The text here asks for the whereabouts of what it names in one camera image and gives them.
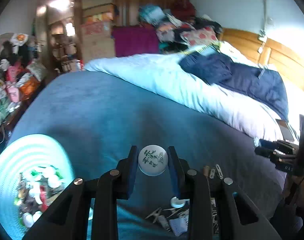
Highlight white printed bottle cap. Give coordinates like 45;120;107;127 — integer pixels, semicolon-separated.
138;145;168;177

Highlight smartphone on bed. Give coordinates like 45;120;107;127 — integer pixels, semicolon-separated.
276;119;295;142

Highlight printed paper sachet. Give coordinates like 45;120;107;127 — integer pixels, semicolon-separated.
169;217;188;237

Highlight navy blue jacket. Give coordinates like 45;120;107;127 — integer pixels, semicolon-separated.
179;52;288;121

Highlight blue bed blanket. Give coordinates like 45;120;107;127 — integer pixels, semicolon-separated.
11;72;285;239

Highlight wooden headboard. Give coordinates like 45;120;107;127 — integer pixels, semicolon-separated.
218;28;304;91

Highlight cyan plastic basket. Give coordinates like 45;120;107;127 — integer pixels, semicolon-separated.
0;134;74;239

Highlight white duvet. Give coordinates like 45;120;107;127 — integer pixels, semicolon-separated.
84;54;283;141

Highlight red patterned pillow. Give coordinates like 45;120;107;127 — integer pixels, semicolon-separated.
180;27;218;47

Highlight magenta cloth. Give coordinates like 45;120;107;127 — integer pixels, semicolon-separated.
112;26;159;57

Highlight stacked cardboard boxes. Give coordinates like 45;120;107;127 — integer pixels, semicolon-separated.
80;0;115;63

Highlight cluttered wooden side table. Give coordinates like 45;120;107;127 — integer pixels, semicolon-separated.
0;33;48;145

